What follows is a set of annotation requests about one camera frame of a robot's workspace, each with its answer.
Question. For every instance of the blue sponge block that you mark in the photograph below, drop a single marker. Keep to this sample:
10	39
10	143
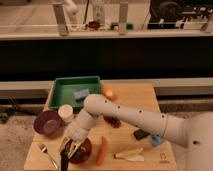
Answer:
81	94

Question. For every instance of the peeled banana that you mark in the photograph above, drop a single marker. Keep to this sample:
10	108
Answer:
133	155

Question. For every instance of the dark grape bunch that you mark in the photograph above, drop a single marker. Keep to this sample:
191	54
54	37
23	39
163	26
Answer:
114	122

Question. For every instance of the white cylindrical cup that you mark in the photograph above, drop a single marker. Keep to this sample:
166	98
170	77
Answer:
66	113

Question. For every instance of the small blue cup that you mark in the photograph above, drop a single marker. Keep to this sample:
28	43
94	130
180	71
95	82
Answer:
156	140

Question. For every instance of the red bowl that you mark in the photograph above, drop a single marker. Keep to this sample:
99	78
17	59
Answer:
87	146

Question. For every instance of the green plastic tray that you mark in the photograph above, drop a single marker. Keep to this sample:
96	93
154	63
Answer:
64	90

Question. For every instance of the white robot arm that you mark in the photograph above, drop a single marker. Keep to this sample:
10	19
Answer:
195	134

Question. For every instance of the metal fork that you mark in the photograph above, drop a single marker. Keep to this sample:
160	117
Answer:
44	150

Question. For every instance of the orange round fruit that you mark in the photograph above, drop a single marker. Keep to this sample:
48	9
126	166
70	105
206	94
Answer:
109	94

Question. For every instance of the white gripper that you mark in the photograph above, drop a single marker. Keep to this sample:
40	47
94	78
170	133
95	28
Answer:
70	147

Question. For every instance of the purple bowl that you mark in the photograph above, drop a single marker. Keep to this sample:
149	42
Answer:
47	122

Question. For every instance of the orange carrot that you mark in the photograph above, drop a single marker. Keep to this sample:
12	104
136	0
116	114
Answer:
102	151

